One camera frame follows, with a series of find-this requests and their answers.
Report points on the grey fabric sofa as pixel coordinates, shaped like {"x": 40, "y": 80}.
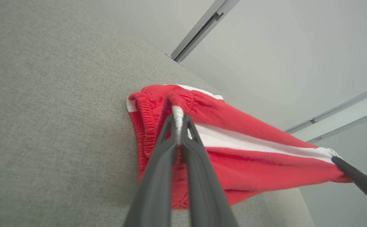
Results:
{"x": 60, "y": 126}

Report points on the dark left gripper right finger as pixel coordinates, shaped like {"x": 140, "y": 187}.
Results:
{"x": 205, "y": 195}

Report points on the red basketball jersey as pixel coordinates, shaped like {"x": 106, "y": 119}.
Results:
{"x": 234, "y": 157}

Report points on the grey metal partition rail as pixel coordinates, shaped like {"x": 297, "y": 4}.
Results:
{"x": 338, "y": 108}
{"x": 347, "y": 125}

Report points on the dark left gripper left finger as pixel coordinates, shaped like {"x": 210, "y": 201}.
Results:
{"x": 153, "y": 189}

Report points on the grey partition post with feet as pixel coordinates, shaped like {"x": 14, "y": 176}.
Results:
{"x": 202, "y": 25}

